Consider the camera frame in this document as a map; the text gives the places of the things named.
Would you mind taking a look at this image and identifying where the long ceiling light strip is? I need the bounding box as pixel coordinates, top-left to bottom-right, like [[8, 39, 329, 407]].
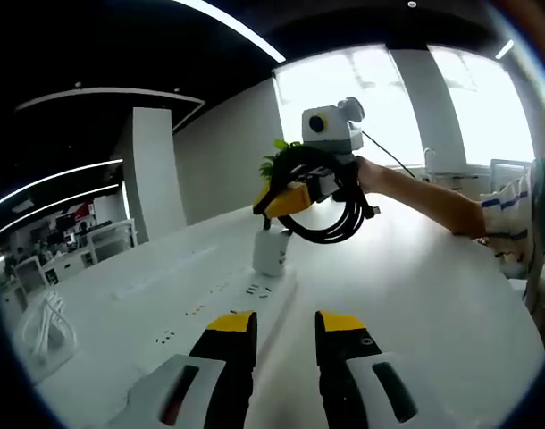
[[0, 182, 122, 233], [0, 159, 124, 214]]

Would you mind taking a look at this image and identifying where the bright ceiling light strip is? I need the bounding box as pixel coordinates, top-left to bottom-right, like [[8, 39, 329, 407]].
[[173, 0, 286, 63]]

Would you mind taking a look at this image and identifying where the white power strip cable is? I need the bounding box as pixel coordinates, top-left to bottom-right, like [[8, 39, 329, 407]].
[[21, 290, 80, 358]]

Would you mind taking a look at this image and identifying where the black charger cable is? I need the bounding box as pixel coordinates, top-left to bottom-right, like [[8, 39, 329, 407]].
[[262, 145, 383, 246]]

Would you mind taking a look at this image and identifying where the curved white ceiling light line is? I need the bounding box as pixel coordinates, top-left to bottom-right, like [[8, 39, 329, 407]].
[[15, 88, 205, 133]]

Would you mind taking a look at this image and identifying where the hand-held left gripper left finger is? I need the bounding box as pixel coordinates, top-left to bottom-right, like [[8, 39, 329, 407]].
[[128, 310, 258, 429]]

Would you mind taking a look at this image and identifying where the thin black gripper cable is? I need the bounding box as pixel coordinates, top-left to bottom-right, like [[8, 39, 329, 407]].
[[364, 130, 417, 179]]

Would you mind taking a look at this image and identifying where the white power strip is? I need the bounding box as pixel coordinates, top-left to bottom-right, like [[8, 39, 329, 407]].
[[129, 249, 300, 390]]

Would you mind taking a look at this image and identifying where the white charger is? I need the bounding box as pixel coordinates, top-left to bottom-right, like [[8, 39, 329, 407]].
[[253, 228, 291, 278]]

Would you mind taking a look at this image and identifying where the green potted plant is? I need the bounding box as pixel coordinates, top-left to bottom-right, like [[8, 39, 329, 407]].
[[259, 139, 309, 182]]

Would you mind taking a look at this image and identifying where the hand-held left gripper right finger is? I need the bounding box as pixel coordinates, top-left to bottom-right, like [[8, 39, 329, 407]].
[[314, 309, 439, 429]]

